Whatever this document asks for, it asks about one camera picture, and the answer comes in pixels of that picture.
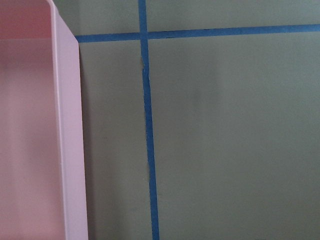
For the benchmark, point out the pink plastic bin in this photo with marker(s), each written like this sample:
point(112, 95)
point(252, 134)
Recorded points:
point(42, 170)

